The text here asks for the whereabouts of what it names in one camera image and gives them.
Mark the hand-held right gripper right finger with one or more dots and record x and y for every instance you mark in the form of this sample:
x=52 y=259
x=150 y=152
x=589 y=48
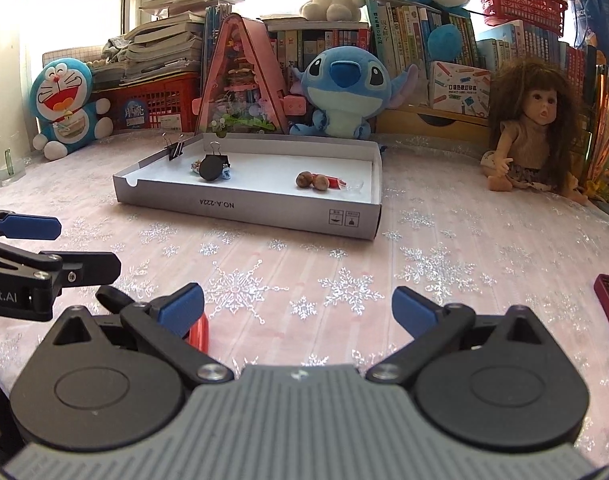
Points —
x=414 y=310

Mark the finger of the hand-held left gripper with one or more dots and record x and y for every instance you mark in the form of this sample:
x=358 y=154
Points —
x=32 y=227
x=89 y=266

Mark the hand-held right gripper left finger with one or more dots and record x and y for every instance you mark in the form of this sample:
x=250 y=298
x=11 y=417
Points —
x=179 y=305

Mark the blue oval bear hair clip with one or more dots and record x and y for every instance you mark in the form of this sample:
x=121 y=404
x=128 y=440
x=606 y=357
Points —
x=226 y=174

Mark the black round disc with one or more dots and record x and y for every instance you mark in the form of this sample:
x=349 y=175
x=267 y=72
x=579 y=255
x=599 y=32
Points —
x=210 y=168

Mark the black binder clip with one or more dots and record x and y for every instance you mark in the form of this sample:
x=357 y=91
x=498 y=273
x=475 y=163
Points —
x=226 y=161
x=176 y=150

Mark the white cardboard box tray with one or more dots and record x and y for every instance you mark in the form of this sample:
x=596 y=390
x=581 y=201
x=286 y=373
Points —
x=284 y=170

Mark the pink snowflake tablecloth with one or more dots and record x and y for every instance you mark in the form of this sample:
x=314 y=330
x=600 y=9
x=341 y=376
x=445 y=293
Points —
x=459 y=260

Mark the green clear plastic piece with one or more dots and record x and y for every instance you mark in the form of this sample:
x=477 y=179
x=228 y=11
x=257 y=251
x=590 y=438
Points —
x=8 y=162

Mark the blue robot cat plush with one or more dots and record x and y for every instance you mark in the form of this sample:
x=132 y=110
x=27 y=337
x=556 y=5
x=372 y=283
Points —
x=64 y=105

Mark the small colourful trinket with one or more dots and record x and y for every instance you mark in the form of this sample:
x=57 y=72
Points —
x=196 y=166

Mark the red plastic crate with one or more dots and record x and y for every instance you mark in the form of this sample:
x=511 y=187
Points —
x=154 y=102

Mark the wooden drawer box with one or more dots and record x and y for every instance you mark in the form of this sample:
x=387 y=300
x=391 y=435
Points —
x=424 y=125

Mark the brown-haired baby doll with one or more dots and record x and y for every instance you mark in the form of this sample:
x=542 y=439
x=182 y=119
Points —
x=529 y=125

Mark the stack of paper books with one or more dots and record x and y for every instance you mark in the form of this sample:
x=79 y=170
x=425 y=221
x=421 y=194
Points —
x=159 y=45

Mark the white box with colourful print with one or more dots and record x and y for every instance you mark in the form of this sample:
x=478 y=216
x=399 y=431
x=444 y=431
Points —
x=459 y=90

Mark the pink triangular miniature dollhouse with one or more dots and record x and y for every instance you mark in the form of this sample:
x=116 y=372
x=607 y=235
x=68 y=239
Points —
x=244 y=90

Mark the blue alien plush toy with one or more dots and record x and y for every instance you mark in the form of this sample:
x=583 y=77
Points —
x=342 y=85

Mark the row of thin blue books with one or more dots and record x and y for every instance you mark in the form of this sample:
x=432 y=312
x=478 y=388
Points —
x=217 y=35

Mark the shiny foil books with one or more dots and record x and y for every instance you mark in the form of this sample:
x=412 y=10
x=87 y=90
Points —
x=606 y=125

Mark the row of upright books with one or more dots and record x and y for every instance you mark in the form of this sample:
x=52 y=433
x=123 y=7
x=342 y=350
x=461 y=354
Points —
x=409 y=35

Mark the small red plastic basket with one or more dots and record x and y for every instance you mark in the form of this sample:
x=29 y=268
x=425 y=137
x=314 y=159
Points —
x=521 y=2

